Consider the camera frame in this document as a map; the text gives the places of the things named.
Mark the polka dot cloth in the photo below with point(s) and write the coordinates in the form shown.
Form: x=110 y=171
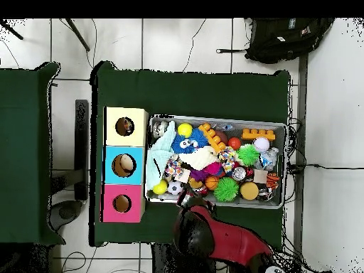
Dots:
x=128 y=125
x=173 y=167

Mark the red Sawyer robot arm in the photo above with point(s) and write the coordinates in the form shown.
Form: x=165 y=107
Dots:
x=233 y=241

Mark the wooden box with three holes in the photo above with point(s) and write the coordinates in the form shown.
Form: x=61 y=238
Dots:
x=136 y=136

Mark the shallow clear mesh bin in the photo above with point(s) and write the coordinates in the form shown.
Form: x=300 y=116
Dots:
x=237 y=133

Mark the blue spiky toy with eyes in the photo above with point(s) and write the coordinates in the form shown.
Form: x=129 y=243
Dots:
x=177 y=145

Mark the cream knitted cloth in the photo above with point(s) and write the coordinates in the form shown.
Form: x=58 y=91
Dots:
x=199 y=159

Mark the yellow ball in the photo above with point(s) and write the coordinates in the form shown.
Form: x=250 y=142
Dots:
x=185 y=129

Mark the mint green knitted cloth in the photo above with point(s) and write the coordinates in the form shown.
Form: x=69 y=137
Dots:
x=159 y=153

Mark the long orange toy block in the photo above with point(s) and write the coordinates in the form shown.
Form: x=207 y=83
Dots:
x=213 y=138

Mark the orange ball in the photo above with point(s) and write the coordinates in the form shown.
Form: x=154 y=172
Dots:
x=234 y=143

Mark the dark green tablecloth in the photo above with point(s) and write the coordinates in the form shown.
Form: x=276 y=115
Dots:
x=193 y=93
x=22 y=142

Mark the green spiky ball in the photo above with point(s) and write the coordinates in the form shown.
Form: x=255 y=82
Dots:
x=226 y=189

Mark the white baseball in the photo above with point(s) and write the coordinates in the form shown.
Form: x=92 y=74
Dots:
x=261 y=144

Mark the black upright panel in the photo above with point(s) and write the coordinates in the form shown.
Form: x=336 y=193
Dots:
x=81 y=128

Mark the grey stand base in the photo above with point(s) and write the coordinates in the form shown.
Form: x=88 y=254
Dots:
x=66 y=213

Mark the black backpack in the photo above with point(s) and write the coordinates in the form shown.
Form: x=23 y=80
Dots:
x=284 y=39

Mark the black tripod leg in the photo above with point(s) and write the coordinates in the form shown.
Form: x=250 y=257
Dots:
x=12 y=30
x=78 y=35

